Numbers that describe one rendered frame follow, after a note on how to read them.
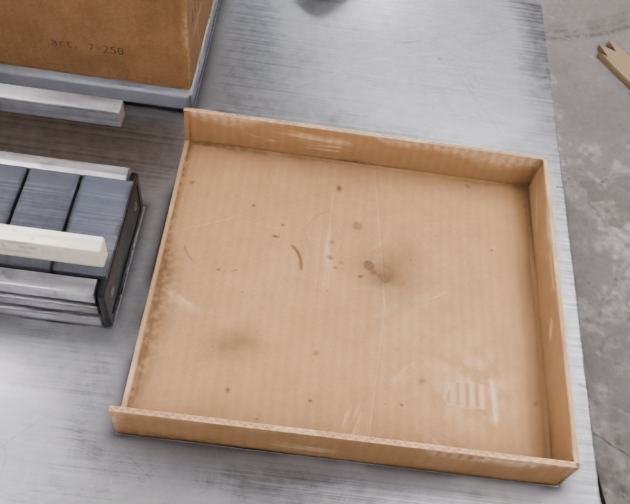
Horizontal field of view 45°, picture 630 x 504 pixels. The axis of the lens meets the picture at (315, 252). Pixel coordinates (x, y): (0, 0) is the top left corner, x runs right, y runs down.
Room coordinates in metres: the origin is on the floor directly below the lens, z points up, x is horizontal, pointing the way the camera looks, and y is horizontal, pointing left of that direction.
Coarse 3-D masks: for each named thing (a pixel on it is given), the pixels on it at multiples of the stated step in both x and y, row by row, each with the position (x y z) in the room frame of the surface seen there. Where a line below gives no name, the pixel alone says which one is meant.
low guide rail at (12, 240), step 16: (0, 224) 0.25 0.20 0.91; (0, 240) 0.24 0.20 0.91; (16, 240) 0.24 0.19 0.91; (32, 240) 0.24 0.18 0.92; (48, 240) 0.24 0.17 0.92; (64, 240) 0.25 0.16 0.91; (80, 240) 0.25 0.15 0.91; (96, 240) 0.25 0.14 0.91; (32, 256) 0.24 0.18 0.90; (48, 256) 0.24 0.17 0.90; (64, 256) 0.24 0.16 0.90; (80, 256) 0.24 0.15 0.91; (96, 256) 0.24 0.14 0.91
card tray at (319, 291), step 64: (192, 128) 0.41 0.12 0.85; (256, 128) 0.42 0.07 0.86; (320, 128) 0.42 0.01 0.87; (192, 192) 0.36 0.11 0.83; (256, 192) 0.37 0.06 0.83; (320, 192) 0.39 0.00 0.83; (384, 192) 0.40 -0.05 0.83; (448, 192) 0.41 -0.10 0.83; (512, 192) 0.42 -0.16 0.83; (192, 256) 0.30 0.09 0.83; (256, 256) 0.31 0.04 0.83; (320, 256) 0.32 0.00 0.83; (384, 256) 0.33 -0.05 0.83; (448, 256) 0.35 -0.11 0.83; (512, 256) 0.36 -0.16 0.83; (192, 320) 0.25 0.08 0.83; (256, 320) 0.26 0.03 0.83; (320, 320) 0.27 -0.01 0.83; (384, 320) 0.28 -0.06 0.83; (448, 320) 0.29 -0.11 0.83; (512, 320) 0.30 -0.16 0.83; (128, 384) 0.19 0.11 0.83; (192, 384) 0.20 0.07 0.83; (256, 384) 0.21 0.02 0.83; (320, 384) 0.22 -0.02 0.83; (384, 384) 0.23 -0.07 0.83; (448, 384) 0.24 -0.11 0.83; (512, 384) 0.25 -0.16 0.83; (256, 448) 0.16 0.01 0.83; (320, 448) 0.17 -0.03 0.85; (384, 448) 0.17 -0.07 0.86; (448, 448) 0.18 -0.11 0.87; (512, 448) 0.20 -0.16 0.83; (576, 448) 0.19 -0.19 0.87
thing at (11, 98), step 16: (0, 96) 0.31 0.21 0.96; (16, 96) 0.32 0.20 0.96; (32, 96) 0.32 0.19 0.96; (48, 96) 0.32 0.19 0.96; (64, 96) 0.32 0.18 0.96; (80, 96) 0.33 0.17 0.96; (96, 96) 0.33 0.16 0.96; (16, 112) 0.31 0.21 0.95; (32, 112) 0.31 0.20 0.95; (48, 112) 0.31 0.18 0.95; (64, 112) 0.32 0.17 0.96; (80, 112) 0.32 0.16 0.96; (96, 112) 0.32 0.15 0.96; (112, 112) 0.32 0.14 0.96
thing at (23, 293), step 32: (0, 160) 0.32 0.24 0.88; (32, 160) 0.33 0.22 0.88; (64, 160) 0.34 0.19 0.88; (128, 224) 0.30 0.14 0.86; (128, 256) 0.29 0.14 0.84; (0, 288) 0.23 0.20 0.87; (32, 288) 0.23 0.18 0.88; (64, 288) 0.23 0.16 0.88; (96, 288) 0.24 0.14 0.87; (64, 320) 0.23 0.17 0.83; (96, 320) 0.23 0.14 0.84
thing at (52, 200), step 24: (0, 168) 0.32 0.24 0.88; (24, 168) 0.32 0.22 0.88; (0, 192) 0.30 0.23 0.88; (24, 192) 0.30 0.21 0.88; (48, 192) 0.30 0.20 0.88; (72, 192) 0.31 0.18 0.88; (96, 192) 0.31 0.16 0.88; (120, 192) 0.31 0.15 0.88; (0, 216) 0.28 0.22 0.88; (24, 216) 0.28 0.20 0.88; (48, 216) 0.28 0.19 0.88; (72, 216) 0.29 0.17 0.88; (96, 216) 0.29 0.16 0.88; (120, 216) 0.29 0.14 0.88; (0, 264) 0.24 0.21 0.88; (24, 264) 0.24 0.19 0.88; (48, 264) 0.25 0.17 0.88; (72, 264) 0.25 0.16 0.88
